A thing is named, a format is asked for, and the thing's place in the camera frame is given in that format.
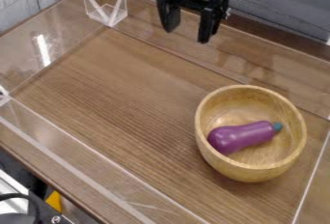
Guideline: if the clear acrylic tray wall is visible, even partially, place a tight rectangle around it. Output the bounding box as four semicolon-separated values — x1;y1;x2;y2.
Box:
0;92;208;224

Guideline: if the clear acrylic corner bracket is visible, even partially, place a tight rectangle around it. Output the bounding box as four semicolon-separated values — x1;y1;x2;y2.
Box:
83;0;128;27

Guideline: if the light wooden bowl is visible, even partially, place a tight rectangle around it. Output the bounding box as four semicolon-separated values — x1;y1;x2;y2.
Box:
195;85;307;182

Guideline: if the yellow sticker tag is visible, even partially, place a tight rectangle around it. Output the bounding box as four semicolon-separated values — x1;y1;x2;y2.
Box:
45;191;61;212

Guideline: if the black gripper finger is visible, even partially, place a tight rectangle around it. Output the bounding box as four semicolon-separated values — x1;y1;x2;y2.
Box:
156;0;180;33
198;8;226;43

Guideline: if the purple toy eggplant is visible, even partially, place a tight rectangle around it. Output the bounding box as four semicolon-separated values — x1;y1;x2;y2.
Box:
206;121;283;155

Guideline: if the black cable loop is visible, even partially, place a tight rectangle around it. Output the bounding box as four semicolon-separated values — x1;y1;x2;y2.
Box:
0;192;44;224

